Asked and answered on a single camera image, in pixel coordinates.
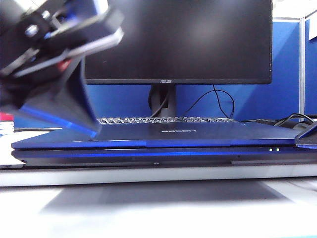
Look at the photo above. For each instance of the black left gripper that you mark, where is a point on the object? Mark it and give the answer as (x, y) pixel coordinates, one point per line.
(54, 32)

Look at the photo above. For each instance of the wide blue partition panel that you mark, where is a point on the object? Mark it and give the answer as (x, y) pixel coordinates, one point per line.
(260, 99)

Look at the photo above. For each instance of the water bottle red label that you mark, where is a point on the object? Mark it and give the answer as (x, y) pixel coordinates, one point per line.
(5, 121)

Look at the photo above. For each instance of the white printed chart poster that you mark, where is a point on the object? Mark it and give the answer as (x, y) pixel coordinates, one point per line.
(313, 29)

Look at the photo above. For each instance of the black ASUS monitor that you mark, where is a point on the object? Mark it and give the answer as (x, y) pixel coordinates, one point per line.
(178, 39)

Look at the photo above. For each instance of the silver partition post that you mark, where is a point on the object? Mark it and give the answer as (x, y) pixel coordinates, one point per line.
(301, 69)

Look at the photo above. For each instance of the white flat board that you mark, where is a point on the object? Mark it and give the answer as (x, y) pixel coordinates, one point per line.
(148, 176)

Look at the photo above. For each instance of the blue partition panel with poster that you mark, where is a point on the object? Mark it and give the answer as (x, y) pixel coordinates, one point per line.
(311, 79)

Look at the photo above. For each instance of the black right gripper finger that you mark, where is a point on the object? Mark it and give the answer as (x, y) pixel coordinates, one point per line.
(308, 137)

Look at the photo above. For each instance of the black computer mouse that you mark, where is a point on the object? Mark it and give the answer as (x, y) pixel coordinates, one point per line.
(301, 126)

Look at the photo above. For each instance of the black keyboard white letters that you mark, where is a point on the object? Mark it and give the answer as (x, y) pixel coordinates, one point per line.
(148, 120)

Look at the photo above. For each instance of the dark thin flat pad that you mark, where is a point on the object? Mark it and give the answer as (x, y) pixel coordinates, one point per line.
(272, 162)

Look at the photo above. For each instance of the black Hasee laptop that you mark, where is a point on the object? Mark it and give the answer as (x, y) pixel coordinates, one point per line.
(173, 145)

